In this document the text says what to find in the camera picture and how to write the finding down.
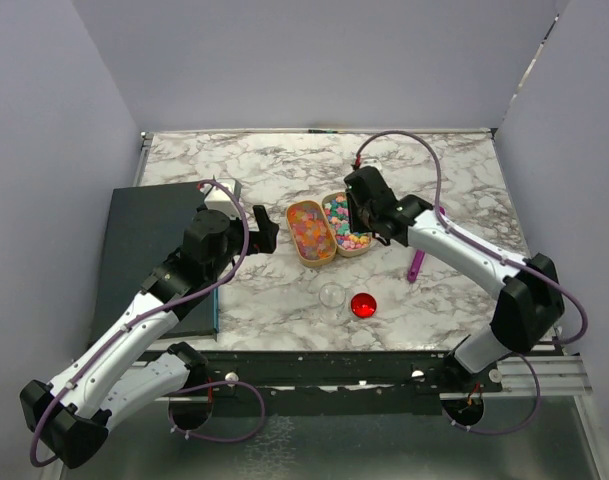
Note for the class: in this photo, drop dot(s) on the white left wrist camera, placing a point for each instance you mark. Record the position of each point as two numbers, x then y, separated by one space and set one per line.
216 199

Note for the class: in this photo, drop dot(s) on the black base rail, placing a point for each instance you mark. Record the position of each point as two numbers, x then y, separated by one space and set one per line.
299 383

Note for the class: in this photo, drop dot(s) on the red round lid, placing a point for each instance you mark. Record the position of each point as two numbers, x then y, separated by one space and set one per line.
363 305

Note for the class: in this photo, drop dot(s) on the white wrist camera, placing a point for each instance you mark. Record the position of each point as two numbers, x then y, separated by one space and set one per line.
371 162
216 199

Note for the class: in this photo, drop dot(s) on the beige tray translucent star candies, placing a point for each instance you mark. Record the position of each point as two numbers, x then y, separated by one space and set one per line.
311 233

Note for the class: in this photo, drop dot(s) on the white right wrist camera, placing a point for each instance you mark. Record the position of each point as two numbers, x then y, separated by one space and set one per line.
371 162

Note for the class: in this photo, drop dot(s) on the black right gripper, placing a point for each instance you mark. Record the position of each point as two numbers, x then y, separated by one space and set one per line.
355 224

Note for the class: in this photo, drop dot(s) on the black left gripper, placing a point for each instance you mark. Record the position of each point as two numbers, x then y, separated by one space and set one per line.
263 240

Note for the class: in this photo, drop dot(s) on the dark box with blue edge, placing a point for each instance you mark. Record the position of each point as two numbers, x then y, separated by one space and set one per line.
145 224

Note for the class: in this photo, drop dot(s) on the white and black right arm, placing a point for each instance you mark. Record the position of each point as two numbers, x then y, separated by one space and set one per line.
527 303

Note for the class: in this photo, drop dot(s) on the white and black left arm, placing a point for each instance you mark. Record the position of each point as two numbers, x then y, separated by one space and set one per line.
71 415

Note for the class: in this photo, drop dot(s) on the clear plastic cup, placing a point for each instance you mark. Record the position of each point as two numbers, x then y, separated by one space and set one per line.
332 298

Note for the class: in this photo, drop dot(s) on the beige tray opaque star candies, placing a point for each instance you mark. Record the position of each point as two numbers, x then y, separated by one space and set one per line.
349 243

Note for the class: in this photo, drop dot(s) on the purple plastic scoop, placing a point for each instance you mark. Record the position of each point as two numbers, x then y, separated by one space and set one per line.
415 266

